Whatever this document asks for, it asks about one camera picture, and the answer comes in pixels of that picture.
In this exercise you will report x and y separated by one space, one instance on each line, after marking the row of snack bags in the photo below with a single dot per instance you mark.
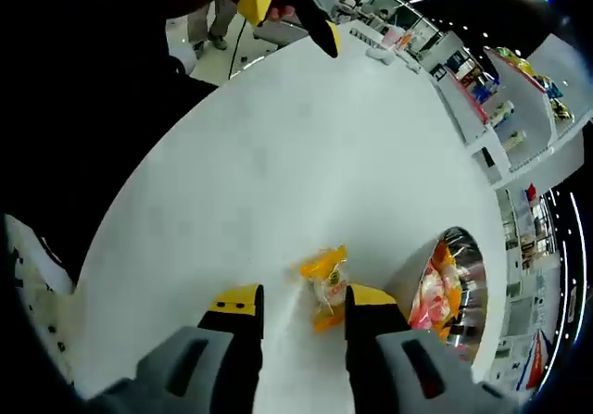
526 66

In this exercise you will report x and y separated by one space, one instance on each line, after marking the pink cup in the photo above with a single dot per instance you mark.
391 38

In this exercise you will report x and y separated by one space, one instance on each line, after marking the small white item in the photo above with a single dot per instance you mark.
380 54

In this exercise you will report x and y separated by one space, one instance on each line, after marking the person's black-clad torso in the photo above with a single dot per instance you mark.
92 108

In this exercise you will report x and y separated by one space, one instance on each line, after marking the cream bottle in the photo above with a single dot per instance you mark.
513 140

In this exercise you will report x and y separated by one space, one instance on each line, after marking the dark slotted strip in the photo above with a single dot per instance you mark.
366 36

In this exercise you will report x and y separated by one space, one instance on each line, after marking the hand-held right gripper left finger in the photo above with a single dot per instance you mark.
231 335

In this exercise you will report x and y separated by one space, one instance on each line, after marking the white yellow bottle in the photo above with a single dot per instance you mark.
502 113

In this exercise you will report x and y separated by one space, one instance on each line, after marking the red blue wall graphic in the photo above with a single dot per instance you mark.
533 363

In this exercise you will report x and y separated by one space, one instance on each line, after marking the red item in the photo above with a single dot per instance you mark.
531 191

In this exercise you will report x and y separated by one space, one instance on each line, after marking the white display shelf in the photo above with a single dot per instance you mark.
542 104

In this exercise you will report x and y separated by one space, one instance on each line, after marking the steel bowl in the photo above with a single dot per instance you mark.
407 270

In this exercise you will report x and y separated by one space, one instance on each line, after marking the person's left hand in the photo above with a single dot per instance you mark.
280 13

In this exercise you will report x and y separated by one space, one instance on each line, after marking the yellow marshmallow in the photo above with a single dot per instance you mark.
326 284

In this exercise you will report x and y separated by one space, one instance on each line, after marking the heap of marshmallow packets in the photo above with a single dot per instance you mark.
435 293

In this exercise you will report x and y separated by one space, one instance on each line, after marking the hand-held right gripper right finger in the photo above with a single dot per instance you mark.
370 335

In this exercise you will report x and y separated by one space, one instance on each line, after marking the blue plastic bottle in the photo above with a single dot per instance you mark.
484 92

